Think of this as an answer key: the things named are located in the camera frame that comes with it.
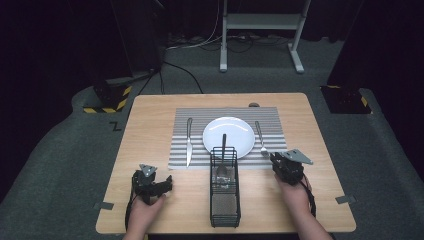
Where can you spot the silver table knife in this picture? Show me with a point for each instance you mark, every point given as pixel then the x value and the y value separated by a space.
pixel 189 146

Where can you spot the grey white striped placemat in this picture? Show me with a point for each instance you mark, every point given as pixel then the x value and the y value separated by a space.
pixel 180 140

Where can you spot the black yellow striped stand base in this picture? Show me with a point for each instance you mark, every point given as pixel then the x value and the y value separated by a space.
pixel 111 100

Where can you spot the silver fork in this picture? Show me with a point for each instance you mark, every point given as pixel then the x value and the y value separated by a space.
pixel 260 135

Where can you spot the person's right hand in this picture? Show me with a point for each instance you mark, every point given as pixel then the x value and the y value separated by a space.
pixel 293 196

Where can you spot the white metal stand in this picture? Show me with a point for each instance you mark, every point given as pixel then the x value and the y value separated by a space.
pixel 260 21

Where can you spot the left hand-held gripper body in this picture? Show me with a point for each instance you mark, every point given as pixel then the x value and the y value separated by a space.
pixel 144 183

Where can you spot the white round plate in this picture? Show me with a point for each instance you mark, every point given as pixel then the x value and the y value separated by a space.
pixel 238 131

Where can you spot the black stand base yellow corners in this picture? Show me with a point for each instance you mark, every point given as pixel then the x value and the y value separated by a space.
pixel 346 100

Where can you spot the black stand column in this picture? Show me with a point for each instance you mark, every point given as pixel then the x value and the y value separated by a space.
pixel 136 36

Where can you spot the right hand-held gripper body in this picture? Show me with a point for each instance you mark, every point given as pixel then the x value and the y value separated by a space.
pixel 293 166

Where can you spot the grey tape piece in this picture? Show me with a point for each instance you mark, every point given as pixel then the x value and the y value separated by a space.
pixel 345 199
pixel 104 205

